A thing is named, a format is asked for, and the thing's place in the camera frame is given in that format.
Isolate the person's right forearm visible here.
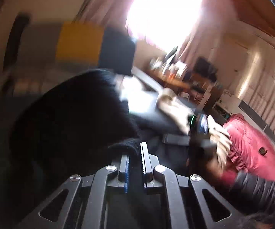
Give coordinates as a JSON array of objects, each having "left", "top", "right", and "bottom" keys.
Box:
[{"left": 228, "top": 172, "right": 275, "bottom": 217}]

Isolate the black knit sweater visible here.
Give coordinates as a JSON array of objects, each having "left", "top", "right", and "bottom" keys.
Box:
[{"left": 9, "top": 69, "right": 152, "bottom": 220}]

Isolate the beige knit sweater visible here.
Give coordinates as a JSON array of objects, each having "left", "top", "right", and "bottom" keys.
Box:
[{"left": 156, "top": 87, "right": 233, "bottom": 170}]

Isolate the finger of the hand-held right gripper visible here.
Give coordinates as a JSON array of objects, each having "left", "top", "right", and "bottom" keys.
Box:
[{"left": 163, "top": 134, "right": 191, "bottom": 146}]

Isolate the dark fur trim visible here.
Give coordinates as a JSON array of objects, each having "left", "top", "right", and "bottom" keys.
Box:
[{"left": 236, "top": 211, "right": 275, "bottom": 229}]

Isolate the red quilted jacket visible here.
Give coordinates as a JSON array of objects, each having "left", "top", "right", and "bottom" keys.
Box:
[{"left": 220, "top": 113, "right": 275, "bottom": 186}]

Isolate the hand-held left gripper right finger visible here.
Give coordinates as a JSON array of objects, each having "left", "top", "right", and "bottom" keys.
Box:
[{"left": 140, "top": 142, "right": 237, "bottom": 229}]

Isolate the dark grey headboard panel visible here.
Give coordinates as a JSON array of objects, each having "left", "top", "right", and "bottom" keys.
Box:
[{"left": 237, "top": 99, "right": 275, "bottom": 153}]

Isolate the wooden table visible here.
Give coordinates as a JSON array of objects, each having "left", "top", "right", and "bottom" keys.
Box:
[{"left": 149, "top": 69, "right": 192, "bottom": 93}]

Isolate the grey yellow blue sofa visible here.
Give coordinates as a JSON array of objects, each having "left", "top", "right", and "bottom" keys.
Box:
[{"left": 0, "top": 20, "right": 166, "bottom": 96}]

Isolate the bright window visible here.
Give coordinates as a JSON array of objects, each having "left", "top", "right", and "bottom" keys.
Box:
[{"left": 125, "top": 0, "right": 206, "bottom": 50}]

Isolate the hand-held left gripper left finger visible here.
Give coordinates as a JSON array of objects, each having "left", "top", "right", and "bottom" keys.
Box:
[{"left": 39, "top": 155, "right": 130, "bottom": 229}]

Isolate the black television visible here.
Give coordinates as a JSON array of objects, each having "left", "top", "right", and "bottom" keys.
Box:
[{"left": 195, "top": 57, "right": 217, "bottom": 79}]

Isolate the black hanging cloth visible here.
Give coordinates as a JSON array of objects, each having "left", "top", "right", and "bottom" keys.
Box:
[{"left": 3, "top": 13, "right": 30, "bottom": 74}]

